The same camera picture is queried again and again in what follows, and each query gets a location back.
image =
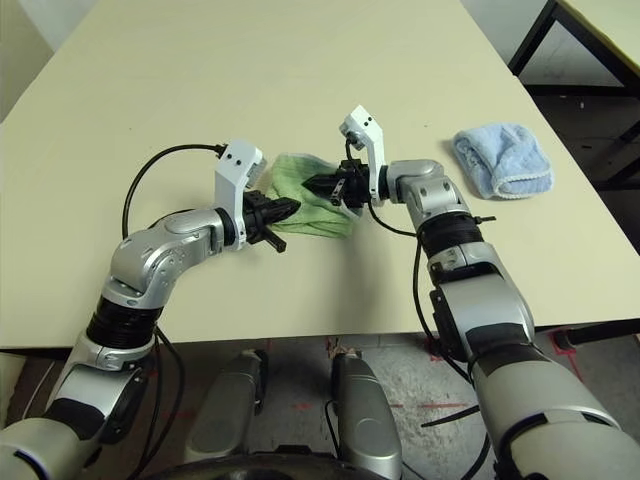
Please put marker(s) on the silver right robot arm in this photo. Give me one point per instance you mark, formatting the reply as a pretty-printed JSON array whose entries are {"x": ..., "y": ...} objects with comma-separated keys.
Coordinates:
[{"x": 475, "y": 300}]

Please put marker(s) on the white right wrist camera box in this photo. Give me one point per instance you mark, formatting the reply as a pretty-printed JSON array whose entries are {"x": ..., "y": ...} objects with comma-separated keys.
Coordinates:
[{"x": 367, "y": 130}]

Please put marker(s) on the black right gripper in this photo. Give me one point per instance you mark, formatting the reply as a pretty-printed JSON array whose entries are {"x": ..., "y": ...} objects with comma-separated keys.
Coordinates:
[{"x": 355, "y": 185}]

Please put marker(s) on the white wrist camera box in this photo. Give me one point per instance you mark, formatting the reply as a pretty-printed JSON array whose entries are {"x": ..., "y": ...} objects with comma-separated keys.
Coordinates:
[
  {"x": 235, "y": 165},
  {"x": 367, "y": 130}
]

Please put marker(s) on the black robot waist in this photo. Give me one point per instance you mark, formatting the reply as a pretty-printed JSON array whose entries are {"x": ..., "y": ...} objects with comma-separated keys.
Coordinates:
[{"x": 260, "y": 470}]

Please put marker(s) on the dark brown upholstered seat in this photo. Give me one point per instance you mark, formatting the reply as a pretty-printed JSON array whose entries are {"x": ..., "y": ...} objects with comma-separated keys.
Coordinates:
[{"x": 40, "y": 380}]

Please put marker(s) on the wooden table with black frame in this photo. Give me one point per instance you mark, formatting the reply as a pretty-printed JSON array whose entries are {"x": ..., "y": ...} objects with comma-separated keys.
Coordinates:
[{"x": 615, "y": 25}]

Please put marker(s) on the grey left robot leg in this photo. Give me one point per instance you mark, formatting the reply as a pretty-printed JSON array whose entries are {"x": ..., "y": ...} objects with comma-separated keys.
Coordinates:
[{"x": 225, "y": 405}]

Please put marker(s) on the green sock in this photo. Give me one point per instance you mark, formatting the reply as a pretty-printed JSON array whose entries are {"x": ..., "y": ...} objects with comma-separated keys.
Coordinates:
[{"x": 320, "y": 220}]

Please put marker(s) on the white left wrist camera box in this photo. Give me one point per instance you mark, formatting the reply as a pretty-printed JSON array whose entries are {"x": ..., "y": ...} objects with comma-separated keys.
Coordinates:
[{"x": 235, "y": 165}]

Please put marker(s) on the beige cushion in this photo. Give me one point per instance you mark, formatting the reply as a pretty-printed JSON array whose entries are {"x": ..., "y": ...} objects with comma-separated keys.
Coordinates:
[{"x": 10, "y": 380}]

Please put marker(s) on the black table underframe bar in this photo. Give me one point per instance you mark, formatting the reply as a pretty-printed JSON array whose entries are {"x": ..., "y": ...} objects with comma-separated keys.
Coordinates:
[{"x": 600, "y": 332}]

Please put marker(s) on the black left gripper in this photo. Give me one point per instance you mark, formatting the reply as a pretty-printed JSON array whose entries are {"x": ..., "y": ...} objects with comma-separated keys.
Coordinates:
[{"x": 257, "y": 215}]

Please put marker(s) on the light blue folded towel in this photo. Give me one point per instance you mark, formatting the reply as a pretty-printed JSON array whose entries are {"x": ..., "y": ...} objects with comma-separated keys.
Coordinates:
[{"x": 505, "y": 155}]

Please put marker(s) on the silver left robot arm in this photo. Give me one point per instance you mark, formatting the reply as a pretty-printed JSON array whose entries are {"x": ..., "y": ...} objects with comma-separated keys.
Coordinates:
[{"x": 150, "y": 255}]

